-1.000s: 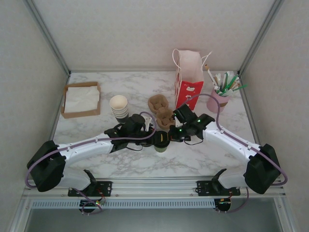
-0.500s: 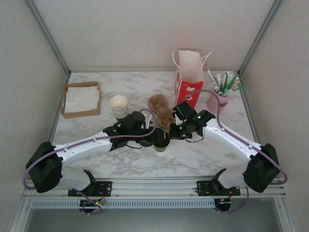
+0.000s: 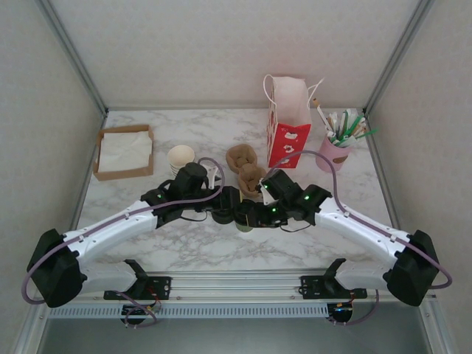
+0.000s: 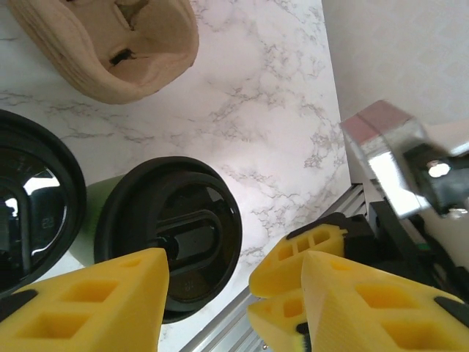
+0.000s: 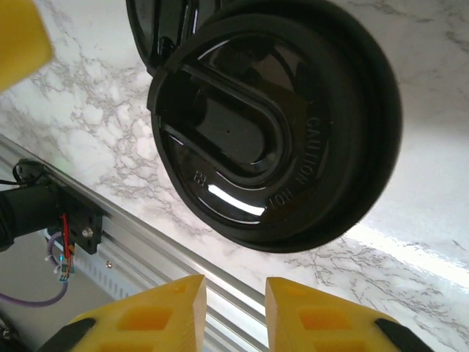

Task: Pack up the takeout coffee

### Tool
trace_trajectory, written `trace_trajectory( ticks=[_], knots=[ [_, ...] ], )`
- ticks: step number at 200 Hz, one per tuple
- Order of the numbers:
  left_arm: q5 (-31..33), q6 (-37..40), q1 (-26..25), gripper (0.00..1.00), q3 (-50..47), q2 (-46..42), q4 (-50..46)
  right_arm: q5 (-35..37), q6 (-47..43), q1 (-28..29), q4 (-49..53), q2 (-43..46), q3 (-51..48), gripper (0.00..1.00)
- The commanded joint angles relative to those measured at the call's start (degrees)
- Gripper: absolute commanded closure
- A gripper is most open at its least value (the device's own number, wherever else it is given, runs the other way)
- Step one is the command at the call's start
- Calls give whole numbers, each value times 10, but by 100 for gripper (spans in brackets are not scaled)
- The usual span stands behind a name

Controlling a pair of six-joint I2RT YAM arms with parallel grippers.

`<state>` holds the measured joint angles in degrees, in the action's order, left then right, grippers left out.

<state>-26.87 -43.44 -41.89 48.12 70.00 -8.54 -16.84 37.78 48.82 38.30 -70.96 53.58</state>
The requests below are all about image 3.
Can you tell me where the stack of black lids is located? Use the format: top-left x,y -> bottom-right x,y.
212,208 -> 237,226

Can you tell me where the stack of paper cups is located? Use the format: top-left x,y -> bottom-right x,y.
167,145 -> 196,177

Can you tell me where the red white paper gift bag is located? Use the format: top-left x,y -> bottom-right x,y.
262,73 -> 325,170

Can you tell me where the stack of cardboard cup carriers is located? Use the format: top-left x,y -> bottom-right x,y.
225,144 -> 267,202

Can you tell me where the pink stirrer holder cup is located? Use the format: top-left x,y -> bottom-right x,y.
315,132 -> 355,173

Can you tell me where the brown cardboard napkin tray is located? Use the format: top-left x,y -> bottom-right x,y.
91,124 -> 155,181

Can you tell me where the white sugar stick brown end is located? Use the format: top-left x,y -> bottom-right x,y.
311,97 -> 335,133

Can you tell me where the green wrapped straw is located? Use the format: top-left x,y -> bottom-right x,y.
344,114 -> 366,136

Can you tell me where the right controller circuit board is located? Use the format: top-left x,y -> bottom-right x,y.
327,302 -> 355,326

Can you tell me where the controller circuit board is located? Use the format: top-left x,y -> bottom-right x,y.
327,302 -> 355,326
120,304 -> 155,326

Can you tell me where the left controller circuit board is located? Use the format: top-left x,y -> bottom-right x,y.
120,304 -> 155,326

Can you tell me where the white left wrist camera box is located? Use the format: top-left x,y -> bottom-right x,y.
201,164 -> 219,191

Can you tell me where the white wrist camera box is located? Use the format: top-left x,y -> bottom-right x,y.
257,178 -> 277,205
201,164 -> 219,191

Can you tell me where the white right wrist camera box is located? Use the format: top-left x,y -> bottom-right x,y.
257,178 -> 277,205

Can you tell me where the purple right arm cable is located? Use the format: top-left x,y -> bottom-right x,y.
263,150 -> 454,327

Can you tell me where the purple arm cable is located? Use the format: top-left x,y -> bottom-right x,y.
21,157 -> 226,329
263,150 -> 454,327

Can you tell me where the aluminium mounting rail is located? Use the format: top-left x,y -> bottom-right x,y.
35,271 -> 439,306

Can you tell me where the aluminium rear table rail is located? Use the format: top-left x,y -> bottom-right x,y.
105,105 -> 367,112

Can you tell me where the aluminium table rail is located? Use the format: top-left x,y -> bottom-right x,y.
105,105 -> 367,112
363,109 -> 406,237

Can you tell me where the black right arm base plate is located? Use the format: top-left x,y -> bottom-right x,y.
299,274 -> 369,300

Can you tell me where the grey slotted cable duct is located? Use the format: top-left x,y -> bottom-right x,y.
46,304 -> 330,319

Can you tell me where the aluminium right table rail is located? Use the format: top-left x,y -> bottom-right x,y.
363,109 -> 406,237

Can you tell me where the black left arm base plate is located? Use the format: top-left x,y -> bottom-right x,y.
103,275 -> 173,301

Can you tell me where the aluminium left frame post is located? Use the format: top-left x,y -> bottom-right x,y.
36,0 -> 108,116

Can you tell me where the aluminium frame post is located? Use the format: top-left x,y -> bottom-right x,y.
362,0 -> 436,114
36,0 -> 108,116

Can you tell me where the aluminium right frame post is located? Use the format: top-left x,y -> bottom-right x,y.
362,0 -> 436,114

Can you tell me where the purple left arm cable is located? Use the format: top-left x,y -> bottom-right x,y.
21,157 -> 226,329

